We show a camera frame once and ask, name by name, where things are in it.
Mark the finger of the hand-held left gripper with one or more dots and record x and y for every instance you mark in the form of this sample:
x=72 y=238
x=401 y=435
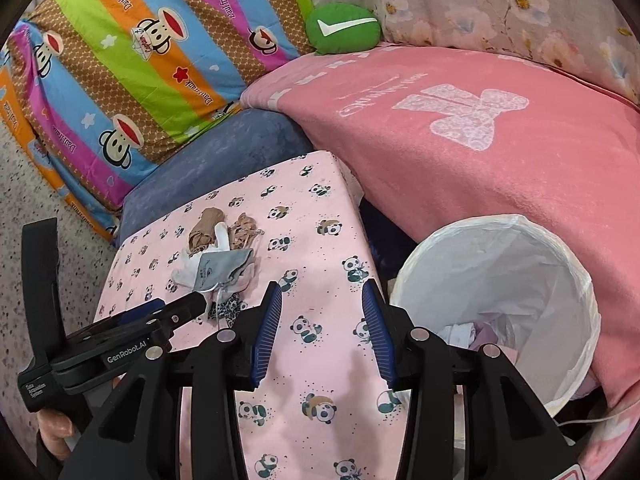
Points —
x=185 y=307
x=142 y=310

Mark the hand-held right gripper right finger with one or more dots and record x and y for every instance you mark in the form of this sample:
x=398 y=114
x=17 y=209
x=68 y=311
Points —
x=375 y=330

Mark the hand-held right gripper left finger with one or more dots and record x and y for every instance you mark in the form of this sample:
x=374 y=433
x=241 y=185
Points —
x=267 y=335

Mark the white bin with plastic liner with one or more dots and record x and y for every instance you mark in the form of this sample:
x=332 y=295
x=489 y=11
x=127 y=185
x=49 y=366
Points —
x=500 y=270

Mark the person's left hand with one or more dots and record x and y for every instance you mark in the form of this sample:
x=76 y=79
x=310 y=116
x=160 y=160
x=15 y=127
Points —
x=55 y=430

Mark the pink panda print cloth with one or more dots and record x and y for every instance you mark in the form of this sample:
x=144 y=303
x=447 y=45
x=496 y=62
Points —
x=310 y=270

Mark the blue grey sofa cushion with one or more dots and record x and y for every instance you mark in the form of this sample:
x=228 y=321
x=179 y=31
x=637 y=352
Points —
x=240 y=140

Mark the pink blanket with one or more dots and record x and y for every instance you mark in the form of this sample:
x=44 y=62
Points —
x=500 y=170

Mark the striped monkey print pillow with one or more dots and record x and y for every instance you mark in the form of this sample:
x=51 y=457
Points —
x=30 y=130
x=150 y=85

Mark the green round cushion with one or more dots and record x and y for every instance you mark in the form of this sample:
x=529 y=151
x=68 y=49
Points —
x=340 y=40

